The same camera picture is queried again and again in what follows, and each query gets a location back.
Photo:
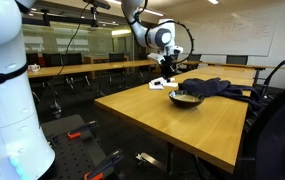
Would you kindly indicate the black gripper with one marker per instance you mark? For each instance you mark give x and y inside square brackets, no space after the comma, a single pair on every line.
[168,61]

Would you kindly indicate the black and white marker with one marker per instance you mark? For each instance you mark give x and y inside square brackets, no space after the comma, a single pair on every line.
[165,81]

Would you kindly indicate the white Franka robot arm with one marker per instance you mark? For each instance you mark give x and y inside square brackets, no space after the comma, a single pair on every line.
[5,100]

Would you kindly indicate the dark bowl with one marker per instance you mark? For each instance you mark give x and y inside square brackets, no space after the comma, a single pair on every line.
[186,98]

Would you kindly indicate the white eraser block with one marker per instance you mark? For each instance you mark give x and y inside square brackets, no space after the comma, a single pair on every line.
[156,87]

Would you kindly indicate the dark blue cloth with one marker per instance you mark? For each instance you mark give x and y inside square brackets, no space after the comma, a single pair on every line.
[215,87]

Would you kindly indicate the ceiling light strip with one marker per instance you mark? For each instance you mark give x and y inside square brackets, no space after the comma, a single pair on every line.
[213,1]
[153,12]

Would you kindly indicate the wooden table by whiteboard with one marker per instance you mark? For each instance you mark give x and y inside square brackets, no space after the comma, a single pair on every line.
[242,66]

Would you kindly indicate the long wooden meeting table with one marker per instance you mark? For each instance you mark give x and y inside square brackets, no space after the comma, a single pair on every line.
[82,68]

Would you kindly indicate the chrome table foot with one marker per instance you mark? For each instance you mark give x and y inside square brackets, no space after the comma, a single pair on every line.
[150,160]

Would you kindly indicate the black chair with chrome legs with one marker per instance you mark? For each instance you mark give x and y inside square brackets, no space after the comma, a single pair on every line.
[72,60]

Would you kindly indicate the black mesh office chair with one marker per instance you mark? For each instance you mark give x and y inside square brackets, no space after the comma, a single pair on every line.
[271,78]

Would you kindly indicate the large black office chair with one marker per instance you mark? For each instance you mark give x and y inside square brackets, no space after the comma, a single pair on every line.
[275,136]

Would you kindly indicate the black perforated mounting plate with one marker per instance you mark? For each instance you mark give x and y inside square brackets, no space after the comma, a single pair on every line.
[70,153]

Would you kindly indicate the white teapot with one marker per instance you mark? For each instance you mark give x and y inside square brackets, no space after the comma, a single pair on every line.
[34,68]

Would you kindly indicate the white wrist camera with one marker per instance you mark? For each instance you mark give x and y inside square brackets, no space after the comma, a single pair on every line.
[156,58]

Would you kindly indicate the wall whiteboard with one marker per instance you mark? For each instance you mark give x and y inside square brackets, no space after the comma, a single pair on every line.
[238,31]

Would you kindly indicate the black camera stand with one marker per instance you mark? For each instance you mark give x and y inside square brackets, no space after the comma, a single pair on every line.
[94,16]

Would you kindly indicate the black overhead camera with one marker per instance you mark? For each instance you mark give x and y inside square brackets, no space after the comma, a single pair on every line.
[97,3]

